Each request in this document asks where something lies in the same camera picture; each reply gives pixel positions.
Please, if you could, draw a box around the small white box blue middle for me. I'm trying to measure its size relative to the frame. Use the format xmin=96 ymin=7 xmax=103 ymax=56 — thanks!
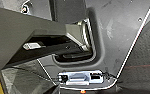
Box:
xmin=57 ymin=70 xmax=104 ymax=86

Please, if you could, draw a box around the thick grey robot torso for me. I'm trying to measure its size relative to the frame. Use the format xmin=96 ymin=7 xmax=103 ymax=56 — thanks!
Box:
xmin=0 ymin=5 xmax=95 ymax=77

